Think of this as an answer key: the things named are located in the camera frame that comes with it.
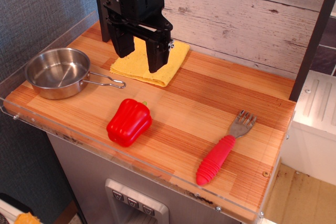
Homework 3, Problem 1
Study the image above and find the red toy bell pepper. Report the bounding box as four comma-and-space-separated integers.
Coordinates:
106, 99, 152, 147

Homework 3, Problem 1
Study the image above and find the clear acrylic table guard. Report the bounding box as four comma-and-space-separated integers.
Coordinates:
5, 10, 295, 223

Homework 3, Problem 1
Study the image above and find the dark vertical post right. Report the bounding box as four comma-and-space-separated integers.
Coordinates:
289, 0, 335, 102

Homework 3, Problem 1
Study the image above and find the yellow object bottom left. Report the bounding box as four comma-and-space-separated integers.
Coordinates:
14, 212, 41, 224

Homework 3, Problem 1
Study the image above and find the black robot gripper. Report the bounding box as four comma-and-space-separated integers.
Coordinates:
104, 0, 173, 73

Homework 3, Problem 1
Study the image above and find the fork with red handle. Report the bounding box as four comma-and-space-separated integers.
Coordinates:
196, 110, 257, 186

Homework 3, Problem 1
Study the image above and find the silver dispenser panel with buttons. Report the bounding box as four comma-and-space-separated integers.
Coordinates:
105, 178, 170, 223

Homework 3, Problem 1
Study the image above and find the grey toy fridge cabinet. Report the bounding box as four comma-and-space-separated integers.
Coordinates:
48, 134, 238, 223

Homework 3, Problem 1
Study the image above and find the small stainless steel pan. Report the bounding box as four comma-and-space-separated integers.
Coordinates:
25, 48, 126, 100

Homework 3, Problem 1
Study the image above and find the folded yellow cloth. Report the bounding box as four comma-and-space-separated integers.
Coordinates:
110, 38, 190, 87

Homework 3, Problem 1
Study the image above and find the white toy sink unit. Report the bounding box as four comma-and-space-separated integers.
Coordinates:
280, 71, 335, 185

